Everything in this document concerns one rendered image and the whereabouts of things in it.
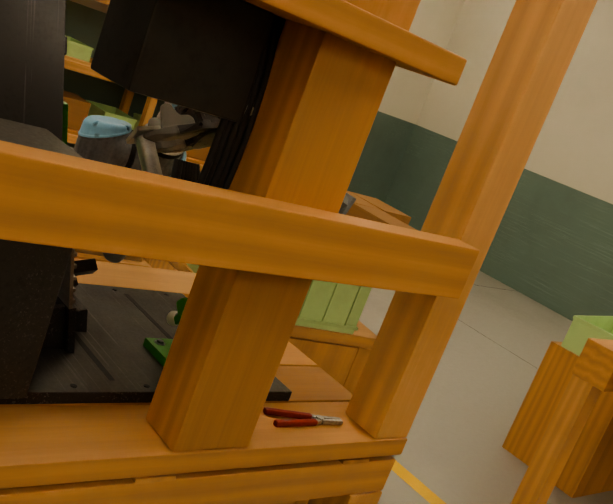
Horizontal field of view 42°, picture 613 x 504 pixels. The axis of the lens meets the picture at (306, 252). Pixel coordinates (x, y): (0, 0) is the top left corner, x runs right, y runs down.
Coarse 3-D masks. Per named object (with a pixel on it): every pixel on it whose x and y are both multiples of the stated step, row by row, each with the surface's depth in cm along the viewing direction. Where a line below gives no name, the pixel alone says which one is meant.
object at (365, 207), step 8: (352, 192) 795; (360, 200) 761; (368, 200) 782; (376, 200) 804; (352, 208) 726; (360, 208) 718; (368, 208) 730; (376, 208) 750; (384, 208) 769; (392, 208) 790; (360, 216) 717; (368, 216) 709; (376, 216) 702; (384, 216) 719; (392, 216) 737; (400, 216) 770; (408, 216) 777; (392, 224) 691; (400, 224) 708; (408, 224) 781
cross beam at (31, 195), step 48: (0, 144) 79; (0, 192) 78; (48, 192) 81; (96, 192) 84; (144, 192) 87; (192, 192) 91; (240, 192) 101; (48, 240) 83; (96, 240) 86; (144, 240) 90; (192, 240) 94; (240, 240) 98; (288, 240) 103; (336, 240) 109; (384, 240) 115; (432, 240) 122; (384, 288) 119; (432, 288) 126
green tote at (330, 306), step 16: (320, 288) 216; (336, 288) 218; (352, 288) 222; (368, 288) 224; (304, 304) 215; (320, 304) 218; (336, 304) 221; (352, 304) 224; (304, 320) 217; (320, 320) 221; (336, 320) 223; (352, 320) 226
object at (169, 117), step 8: (168, 104) 128; (160, 112) 127; (168, 112) 127; (176, 112) 128; (168, 120) 127; (176, 120) 128; (184, 120) 129; (192, 120) 130; (168, 128) 126; (176, 128) 126; (144, 136) 125; (152, 136) 125; (160, 136) 126; (168, 136) 126; (176, 136) 127; (184, 136) 128; (192, 136) 130
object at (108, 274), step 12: (108, 264) 174; (120, 264) 177; (84, 276) 162; (96, 276) 164; (108, 276) 167; (120, 276) 170; (132, 276) 172; (144, 276) 175; (156, 276) 178; (168, 276) 181; (180, 276) 185; (192, 276) 188; (144, 288) 168; (156, 288) 171; (168, 288) 173; (180, 288) 176
